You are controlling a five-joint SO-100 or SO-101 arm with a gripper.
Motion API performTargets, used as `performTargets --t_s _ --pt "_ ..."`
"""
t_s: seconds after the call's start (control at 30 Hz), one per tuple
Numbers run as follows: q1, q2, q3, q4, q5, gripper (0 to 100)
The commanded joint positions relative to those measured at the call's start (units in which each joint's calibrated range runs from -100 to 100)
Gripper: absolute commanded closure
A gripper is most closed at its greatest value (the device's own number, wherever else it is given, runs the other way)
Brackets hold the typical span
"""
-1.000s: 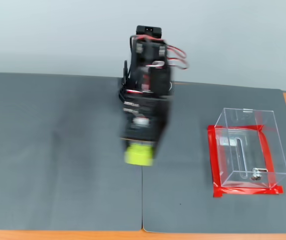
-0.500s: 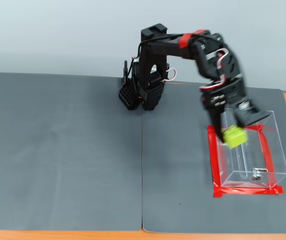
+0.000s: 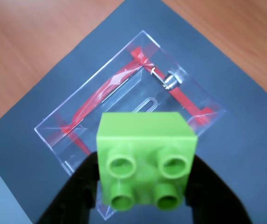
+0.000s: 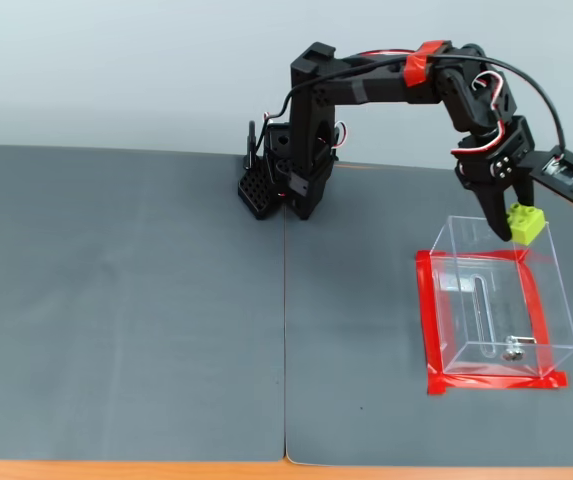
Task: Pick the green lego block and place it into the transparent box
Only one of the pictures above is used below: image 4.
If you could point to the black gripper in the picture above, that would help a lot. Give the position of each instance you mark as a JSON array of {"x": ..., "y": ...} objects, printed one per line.
[{"x": 481, "y": 176}]

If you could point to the green lego block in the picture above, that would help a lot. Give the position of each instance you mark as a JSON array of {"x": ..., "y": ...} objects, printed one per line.
[{"x": 528, "y": 227}]

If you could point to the grey tape band on arm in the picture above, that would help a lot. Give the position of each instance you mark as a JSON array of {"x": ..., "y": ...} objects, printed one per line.
[{"x": 359, "y": 92}]

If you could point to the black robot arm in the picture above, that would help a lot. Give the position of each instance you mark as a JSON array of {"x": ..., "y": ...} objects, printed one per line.
[{"x": 311, "y": 100}]

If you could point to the red tape wrap on arm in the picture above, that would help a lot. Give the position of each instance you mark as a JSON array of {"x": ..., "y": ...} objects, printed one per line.
[{"x": 416, "y": 70}]

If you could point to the transparent acrylic box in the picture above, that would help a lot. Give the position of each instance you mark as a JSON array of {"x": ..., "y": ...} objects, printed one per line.
[{"x": 466, "y": 300}]

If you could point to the silver metal box lock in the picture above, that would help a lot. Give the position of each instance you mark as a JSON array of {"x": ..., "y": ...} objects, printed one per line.
[{"x": 513, "y": 352}]

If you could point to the red tape strip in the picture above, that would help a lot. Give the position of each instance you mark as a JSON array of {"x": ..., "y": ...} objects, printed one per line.
[
  {"x": 491, "y": 385},
  {"x": 428, "y": 320},
  {"x": 533, "y": 300}
]

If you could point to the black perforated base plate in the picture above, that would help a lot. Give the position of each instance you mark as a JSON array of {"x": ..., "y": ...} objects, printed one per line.
[{"x": 253, "y": 192}]

